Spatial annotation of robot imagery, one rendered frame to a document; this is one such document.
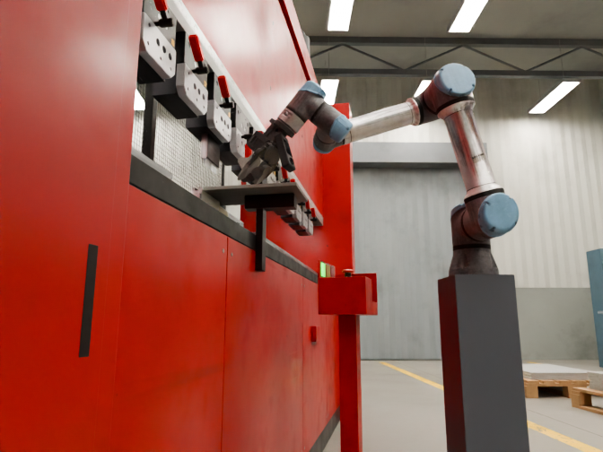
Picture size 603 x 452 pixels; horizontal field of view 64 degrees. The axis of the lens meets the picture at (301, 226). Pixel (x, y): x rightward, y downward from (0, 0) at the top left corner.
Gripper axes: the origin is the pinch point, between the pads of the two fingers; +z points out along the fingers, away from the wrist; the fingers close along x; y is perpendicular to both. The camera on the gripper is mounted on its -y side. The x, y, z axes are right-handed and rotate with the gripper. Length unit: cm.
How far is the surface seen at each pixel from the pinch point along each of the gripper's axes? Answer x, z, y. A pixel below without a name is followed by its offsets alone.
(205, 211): 37.1, 8.4, -27.7
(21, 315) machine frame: 88, 14, -66
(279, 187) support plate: 6.4, -4.7, -15.4
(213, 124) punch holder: 15.6, -6.9, 10.1
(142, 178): 61, 7, -36
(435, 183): -762, -198, 283
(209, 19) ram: 25.3, -29.2, 27.1
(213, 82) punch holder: 18.3, -16.2, 17.9
